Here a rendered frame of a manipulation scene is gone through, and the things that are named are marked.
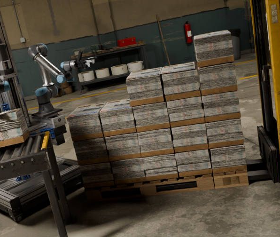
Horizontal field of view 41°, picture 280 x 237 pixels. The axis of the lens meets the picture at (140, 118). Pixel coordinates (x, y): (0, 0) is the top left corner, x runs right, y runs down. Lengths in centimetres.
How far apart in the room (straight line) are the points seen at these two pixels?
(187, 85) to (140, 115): 47
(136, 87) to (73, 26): 679
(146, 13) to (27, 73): 336
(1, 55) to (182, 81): 165
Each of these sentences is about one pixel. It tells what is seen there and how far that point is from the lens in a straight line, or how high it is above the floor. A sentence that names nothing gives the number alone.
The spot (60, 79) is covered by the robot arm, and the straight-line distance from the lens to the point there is 355.
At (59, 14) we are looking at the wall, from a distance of 979.
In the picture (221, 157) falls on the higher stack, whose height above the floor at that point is 28.
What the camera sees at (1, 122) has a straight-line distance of 281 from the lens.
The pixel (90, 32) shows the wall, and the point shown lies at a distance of 979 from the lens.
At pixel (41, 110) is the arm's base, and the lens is 373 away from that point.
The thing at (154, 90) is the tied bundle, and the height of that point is 94.
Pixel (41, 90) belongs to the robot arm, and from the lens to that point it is 370.
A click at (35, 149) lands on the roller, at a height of 80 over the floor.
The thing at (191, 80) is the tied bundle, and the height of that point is 97.
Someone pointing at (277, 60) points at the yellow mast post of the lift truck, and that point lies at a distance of 291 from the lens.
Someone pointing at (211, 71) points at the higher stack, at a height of 102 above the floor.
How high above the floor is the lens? 154
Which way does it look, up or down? 15 degrees down
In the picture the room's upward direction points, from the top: 11 degrees counter-clockwise
